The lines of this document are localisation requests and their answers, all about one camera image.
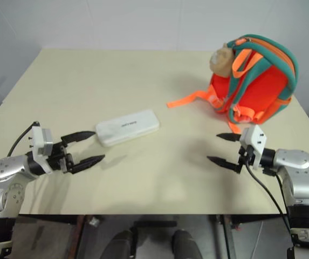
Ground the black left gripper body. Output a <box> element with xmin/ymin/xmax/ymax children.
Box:
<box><xmin>46</xmin><ymin>140</ymin><xmax>75</xmax><ymax>175</ymax></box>

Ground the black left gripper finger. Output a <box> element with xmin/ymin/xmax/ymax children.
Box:
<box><xmin>72</xmin><ymin>154</ymin><xmax>106</xmax><ymax>174</ymax></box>
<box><xmin>60</xmin><ymin>131</ymin><xmax>97</xmax><ymax>144</ymax></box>

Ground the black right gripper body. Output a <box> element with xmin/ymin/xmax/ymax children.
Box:
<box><xmin>237</xmin><ymin>145</ymin><xmax>256</xmax><ymax>174</ymax></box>

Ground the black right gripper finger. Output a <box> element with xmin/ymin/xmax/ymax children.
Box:
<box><xmin>207</xmin><ymin>155</ymin><xmax>243</xmax><ymax>175</ymax></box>
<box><xmin>216</xmin><ymin>133</ymin><xmax>242</xmax><ymax>142</ymax></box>

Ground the white pencil case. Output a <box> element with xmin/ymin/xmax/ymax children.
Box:
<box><xmin>95</xmin><ymin>108</ymin><xmax>161</xmax><ymax>148</ymax></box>

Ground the orange and green backpack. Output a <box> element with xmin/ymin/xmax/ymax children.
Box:
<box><xmin>166</xmin><ymin>34</ymin><xmax>299</xmax><ymax>134</ymax></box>

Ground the beige plush toy pendant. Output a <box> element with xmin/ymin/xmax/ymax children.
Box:
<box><xmin>210</xmin><ymin>42</ymin><xmax>237</xmax><ymax>78</ymax></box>

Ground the metal table leg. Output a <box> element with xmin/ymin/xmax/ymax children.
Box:
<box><xmin>214</xmin><ymin>214</ymin><xmax>237</xmax><ymax>259</ymax></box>

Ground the dark rounded shape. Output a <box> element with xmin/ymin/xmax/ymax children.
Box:
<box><xmin>171</xmin><ymin>228</ymin><xmax>203</xmax><ymax>259</ymax></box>
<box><xmin>107</xmin><ymin>229</ymin><xmax>139</xmax><ymax>259</ymax></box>

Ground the black flat bar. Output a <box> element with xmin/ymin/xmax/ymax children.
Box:
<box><xmin>133</xmin><ymin>220</ymin><xmax>178</xmax><ymax>229</ymax></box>

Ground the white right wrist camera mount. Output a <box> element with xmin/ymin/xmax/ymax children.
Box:
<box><xmin>239</xmin><ymin>124</ymin><xmax>267</xmax><ymax>171</ymax></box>

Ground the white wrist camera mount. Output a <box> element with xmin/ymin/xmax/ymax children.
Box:
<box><xmin>239</xmin><ymin>124</ymin><xmax>267</xmax><ymax>171</ymax></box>
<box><xmin>31</xmin><ymin>126</ymin><xmax>54</xmax><ymax>173</ymax></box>

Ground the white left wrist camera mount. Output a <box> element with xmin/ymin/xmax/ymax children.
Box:
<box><xmin>31</xmin><ymin>126</ymin><xmax>54</xmax><ymax>173</ymax></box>

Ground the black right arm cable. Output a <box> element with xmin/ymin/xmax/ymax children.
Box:
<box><xmin>244</xmin><ymin>147</ymin><xmax>295</xmax><ymax>245</ymax></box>

